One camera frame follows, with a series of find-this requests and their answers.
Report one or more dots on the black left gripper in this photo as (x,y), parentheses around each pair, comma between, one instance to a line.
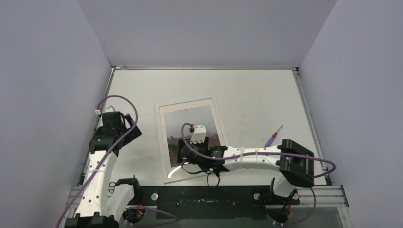
(134,134)

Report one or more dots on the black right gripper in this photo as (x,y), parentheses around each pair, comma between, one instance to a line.
(185,151)

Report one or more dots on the white picture frame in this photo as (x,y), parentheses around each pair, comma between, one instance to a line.
(180,173)

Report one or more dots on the blue red screwdriver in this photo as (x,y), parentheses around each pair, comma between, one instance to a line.
(273,137)

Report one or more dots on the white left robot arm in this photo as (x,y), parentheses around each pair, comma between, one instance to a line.
(96,209)

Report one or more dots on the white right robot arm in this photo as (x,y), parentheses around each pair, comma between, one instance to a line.
(292,162)

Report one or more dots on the autumn forest photo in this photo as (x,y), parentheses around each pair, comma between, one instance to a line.
(174,116)

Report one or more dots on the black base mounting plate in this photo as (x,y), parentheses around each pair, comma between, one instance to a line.
(212,202)

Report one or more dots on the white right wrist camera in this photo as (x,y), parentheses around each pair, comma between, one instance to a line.
(199,135)

